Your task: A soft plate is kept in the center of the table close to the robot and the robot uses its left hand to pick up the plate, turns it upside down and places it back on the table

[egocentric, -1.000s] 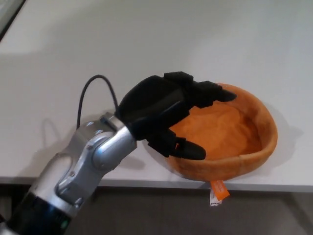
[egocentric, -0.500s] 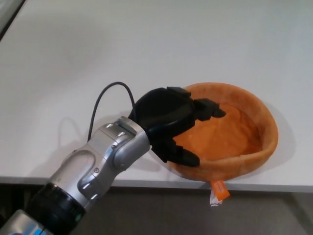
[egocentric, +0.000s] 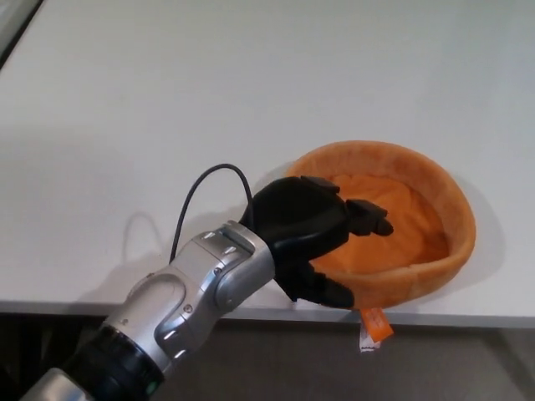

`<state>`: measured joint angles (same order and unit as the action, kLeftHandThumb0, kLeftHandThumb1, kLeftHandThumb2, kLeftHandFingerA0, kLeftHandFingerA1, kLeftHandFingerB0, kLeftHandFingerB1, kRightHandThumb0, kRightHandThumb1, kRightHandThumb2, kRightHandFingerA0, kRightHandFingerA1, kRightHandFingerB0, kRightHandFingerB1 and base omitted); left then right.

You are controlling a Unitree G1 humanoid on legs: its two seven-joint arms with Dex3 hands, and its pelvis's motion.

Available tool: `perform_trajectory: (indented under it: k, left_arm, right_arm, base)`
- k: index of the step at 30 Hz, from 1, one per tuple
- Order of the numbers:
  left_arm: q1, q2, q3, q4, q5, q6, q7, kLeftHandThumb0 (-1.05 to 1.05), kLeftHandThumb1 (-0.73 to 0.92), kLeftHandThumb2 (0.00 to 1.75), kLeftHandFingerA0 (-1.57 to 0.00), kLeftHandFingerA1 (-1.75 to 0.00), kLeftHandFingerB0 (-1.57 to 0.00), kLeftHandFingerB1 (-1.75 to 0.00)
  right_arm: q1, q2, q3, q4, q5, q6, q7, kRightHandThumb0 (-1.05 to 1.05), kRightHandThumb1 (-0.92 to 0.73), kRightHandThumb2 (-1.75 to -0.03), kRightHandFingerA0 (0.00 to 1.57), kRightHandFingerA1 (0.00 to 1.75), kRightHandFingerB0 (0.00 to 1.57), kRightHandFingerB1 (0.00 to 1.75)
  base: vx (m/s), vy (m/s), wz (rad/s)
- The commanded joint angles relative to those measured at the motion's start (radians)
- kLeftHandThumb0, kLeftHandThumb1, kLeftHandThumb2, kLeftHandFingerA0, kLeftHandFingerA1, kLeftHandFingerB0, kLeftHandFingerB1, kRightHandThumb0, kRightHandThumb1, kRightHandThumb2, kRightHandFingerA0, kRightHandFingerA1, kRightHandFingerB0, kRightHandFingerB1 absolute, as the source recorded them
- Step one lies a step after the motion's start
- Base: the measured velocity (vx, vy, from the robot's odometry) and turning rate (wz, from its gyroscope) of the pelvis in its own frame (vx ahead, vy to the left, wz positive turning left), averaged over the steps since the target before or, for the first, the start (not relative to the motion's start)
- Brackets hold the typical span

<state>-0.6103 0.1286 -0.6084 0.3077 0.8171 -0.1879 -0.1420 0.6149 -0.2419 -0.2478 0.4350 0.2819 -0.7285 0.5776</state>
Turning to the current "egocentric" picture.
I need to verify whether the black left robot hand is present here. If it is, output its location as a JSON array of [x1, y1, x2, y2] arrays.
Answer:
[[240, 175, 395, 312]]

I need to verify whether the orange soft plush plate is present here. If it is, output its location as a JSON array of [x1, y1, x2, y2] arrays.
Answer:
[[283, 140, 477, 354]]

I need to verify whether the black-framed grey panel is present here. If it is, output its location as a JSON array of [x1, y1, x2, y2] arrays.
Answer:
[[0, 0, 43, 70]]

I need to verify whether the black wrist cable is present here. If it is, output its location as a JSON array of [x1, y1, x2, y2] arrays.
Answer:
[[169, 164, 256, 266]]

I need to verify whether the black table leg frame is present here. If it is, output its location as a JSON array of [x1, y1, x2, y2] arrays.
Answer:
[[0, 312, 104, 377]]

